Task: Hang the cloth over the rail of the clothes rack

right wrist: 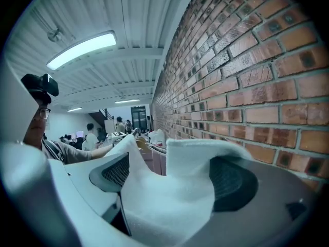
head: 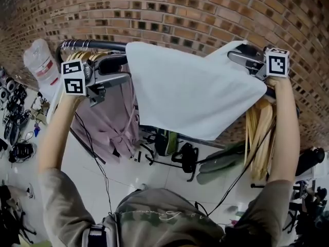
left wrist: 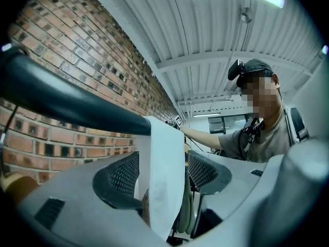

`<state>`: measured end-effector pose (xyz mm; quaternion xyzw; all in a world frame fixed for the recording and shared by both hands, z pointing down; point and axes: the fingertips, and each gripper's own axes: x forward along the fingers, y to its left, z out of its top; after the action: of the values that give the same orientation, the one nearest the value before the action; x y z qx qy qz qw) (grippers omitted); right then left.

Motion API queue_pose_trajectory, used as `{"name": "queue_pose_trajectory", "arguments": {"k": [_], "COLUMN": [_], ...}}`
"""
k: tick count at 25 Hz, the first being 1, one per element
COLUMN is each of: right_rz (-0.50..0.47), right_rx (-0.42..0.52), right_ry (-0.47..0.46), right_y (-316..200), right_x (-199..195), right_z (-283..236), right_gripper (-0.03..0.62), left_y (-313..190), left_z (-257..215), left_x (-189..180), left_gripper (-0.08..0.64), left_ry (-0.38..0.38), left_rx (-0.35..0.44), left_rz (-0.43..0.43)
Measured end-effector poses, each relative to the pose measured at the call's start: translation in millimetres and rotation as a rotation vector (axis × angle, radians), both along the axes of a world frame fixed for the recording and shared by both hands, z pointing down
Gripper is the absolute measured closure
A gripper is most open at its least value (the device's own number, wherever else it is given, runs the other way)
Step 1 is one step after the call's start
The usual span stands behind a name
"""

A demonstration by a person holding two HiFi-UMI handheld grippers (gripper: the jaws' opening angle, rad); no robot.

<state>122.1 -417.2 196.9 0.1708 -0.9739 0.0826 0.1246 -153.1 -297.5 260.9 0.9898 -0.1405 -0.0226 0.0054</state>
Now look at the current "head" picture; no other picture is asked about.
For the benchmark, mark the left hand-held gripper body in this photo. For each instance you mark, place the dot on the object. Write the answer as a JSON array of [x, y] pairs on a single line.
[[74, 78]]

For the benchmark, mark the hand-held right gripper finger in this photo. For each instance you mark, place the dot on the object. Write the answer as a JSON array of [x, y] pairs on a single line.
[[253, 51], [244, 59]]

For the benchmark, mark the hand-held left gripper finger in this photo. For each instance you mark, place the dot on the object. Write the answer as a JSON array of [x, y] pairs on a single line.
[[113, 79], [113, 64]]

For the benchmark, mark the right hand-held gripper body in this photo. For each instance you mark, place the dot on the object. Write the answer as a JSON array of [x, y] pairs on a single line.
[[277, 63]]

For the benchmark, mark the black clothes rail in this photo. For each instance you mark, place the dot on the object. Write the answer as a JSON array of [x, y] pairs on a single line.
[[108, 44]]

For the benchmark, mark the white towel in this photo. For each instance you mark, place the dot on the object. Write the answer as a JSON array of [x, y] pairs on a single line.
[[185, 91]]

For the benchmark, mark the person's left forearm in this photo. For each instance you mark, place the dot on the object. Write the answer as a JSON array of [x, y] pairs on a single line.
[[56, 132]]

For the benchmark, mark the person's right forearm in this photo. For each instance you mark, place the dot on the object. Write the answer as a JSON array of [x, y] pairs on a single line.
[[285, 127]]

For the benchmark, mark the wooden hangers holding clothes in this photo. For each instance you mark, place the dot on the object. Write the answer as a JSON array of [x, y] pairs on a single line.
[[87, 55]]

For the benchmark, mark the white water dispenser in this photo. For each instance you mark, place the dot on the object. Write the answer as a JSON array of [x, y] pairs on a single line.
[[50, 92]]

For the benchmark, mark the white garment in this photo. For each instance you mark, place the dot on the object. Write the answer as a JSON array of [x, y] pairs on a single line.
[[54, 109]]

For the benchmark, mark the white plastic bag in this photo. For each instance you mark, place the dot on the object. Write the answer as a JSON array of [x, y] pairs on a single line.
[[41, 60]]

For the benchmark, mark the cardboard box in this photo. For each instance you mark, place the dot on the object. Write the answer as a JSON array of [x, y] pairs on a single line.
[[41, 112]]

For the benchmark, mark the pink garment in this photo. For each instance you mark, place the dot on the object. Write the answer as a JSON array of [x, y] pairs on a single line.
[[108, 127]]

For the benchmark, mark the small blue object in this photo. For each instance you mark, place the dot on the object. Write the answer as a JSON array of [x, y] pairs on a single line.
[[37, 130]]

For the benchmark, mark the pile of black electronic gear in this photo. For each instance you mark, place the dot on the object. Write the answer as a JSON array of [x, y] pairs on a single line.
[[15, 117]]

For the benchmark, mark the bunch of bare wooden hangers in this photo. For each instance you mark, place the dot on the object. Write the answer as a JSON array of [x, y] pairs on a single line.
[[259, 138]]

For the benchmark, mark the green and black backpack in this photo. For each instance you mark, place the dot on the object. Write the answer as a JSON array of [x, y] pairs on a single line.
[[165, 143]]

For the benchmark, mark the black office chair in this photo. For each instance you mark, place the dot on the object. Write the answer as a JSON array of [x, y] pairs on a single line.
[[308, 207], [311, 161]]

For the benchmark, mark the olive green cloth bag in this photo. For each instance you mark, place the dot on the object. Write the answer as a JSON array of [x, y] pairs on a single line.
[[221, 163]]

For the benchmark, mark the person's grey t-shirt torso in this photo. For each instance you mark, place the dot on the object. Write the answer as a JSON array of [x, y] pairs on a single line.
[[164, 215]]

